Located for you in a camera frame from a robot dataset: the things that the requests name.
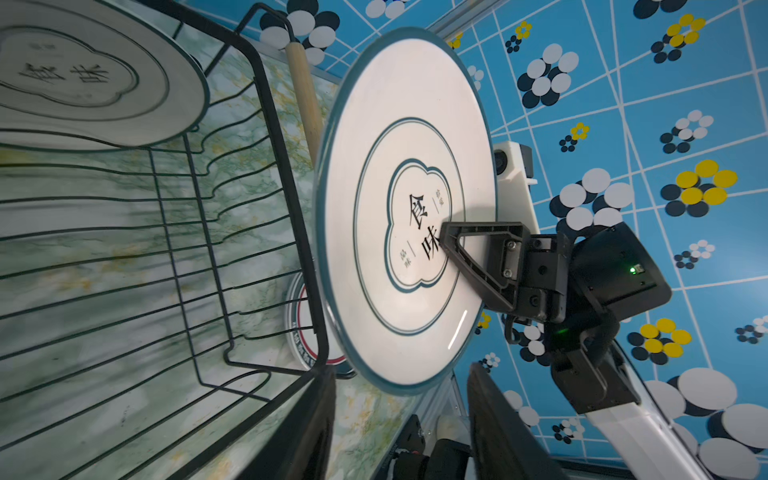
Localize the white plate red green rim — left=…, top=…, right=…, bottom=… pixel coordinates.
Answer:
left=284, top=273, right=356, bottom=380

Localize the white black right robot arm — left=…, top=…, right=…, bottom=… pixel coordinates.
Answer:
left=439, top=222, right=707, bottom=479

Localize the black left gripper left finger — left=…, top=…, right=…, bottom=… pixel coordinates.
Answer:
left=238, top=368, right=336, bottom=480

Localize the black wire dish rack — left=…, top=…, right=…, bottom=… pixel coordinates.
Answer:
left=1, top=1, right=322, bottom=479

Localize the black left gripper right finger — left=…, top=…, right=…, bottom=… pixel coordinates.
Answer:
left=467, top=364, right=552, bottom=479

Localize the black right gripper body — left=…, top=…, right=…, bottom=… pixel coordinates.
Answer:
left=509, top=233, right=573, bottom=324

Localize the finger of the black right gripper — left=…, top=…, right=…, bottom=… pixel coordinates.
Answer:
left=439, top=221, right=531, bottom=312

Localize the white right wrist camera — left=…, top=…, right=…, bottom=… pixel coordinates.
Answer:
left=493, top=141, right=540, bottom=234

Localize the white plate green cloud outline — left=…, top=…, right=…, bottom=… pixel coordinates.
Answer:
left=314, top=27, right=497, bottom=395

